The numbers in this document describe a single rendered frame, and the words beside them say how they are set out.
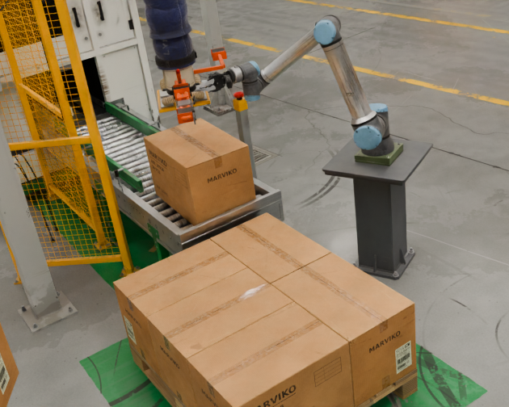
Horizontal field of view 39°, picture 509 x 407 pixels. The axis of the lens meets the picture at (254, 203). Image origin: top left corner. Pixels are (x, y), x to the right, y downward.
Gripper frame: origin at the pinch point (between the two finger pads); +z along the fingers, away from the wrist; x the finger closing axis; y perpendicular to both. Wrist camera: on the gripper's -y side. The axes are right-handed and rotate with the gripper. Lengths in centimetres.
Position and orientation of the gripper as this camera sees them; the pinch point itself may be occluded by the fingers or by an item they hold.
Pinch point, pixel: (202, 87)
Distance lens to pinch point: 388.2
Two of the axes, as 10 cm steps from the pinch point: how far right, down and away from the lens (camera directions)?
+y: -5.7, -3.4, 7.5
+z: -8.1, 3.7, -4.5
